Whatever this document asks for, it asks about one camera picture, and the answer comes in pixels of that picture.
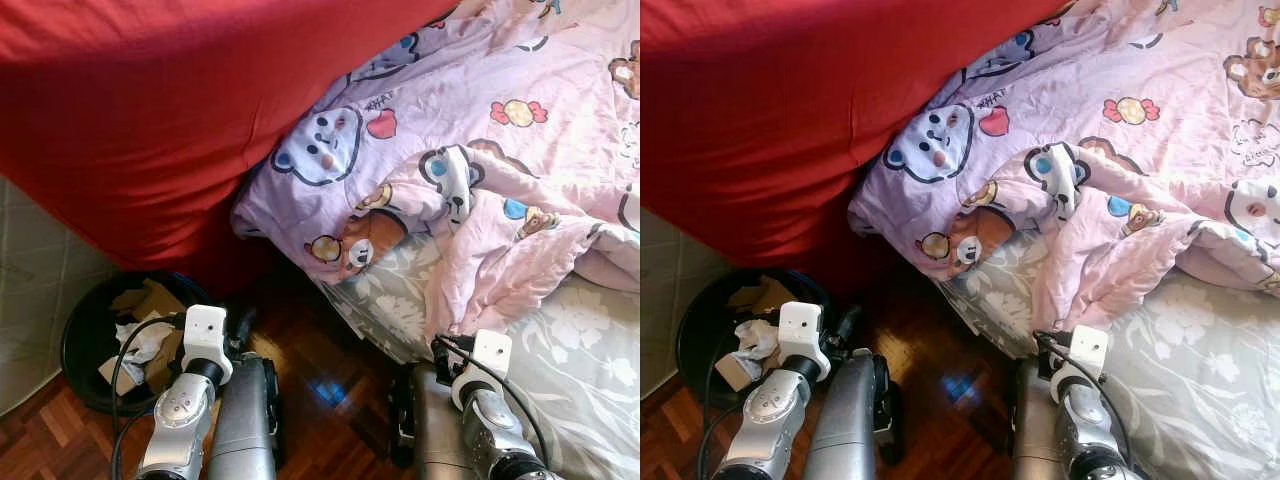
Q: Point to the black round trash bin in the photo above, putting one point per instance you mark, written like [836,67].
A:
[695,340]
[80,350]

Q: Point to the silver robot right leg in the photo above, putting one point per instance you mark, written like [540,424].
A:
[435,430]
[1035,430]

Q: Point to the grey floral bed sheet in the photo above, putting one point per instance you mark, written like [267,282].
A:
[580,370]
[1190,380]

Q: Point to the silver robot leg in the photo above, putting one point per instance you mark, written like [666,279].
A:
[850,420]
[245,420]
[1035,430]
[435,430]

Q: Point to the pink cartoon quilt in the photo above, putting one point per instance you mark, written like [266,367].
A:
[500,150]
[1130,150]

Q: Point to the silver robot left leg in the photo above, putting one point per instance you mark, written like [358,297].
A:
[245,420]
[850,420]

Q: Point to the brown cardboard piece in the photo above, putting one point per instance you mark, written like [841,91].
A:
[150,298]
[765,295]

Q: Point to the red fabric cover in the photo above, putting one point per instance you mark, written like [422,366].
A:
[150,120]
[780,120]

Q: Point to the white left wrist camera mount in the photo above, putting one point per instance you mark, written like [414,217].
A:
[800,325]
[205,330]

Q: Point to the small cardboard box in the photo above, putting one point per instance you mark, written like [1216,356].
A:
[120,375]
[735,372]

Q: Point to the white tissue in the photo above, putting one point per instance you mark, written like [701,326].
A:
[150,340]
[758,340]

